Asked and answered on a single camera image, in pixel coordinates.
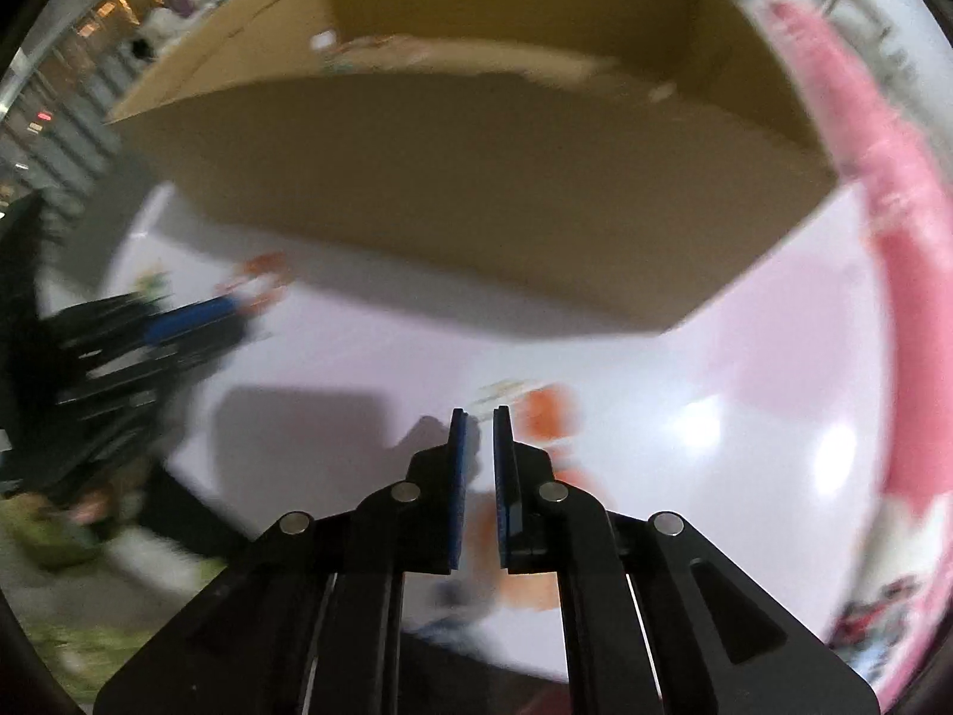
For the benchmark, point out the storage shelf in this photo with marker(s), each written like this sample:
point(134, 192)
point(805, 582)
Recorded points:
point(74, 52)

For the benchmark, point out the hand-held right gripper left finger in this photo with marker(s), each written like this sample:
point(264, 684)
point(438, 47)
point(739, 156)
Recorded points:
point(458, 506)

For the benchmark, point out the brown cardboard box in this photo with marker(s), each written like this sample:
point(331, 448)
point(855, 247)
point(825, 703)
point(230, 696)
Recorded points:
point(484, 201)

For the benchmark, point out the wooden stool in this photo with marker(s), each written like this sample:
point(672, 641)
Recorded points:
point(856, 15)

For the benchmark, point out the white green shaggy rug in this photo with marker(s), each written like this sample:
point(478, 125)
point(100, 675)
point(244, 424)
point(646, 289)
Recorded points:
point(59, 536)

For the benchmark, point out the pink printed blanket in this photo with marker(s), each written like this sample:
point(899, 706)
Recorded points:
point(893, 238)

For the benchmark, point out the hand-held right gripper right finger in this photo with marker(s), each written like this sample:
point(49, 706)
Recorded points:
point(505, 506)

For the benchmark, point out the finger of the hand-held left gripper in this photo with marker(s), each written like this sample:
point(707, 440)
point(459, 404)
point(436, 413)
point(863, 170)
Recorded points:
point(141, 387)
point(193, 316)

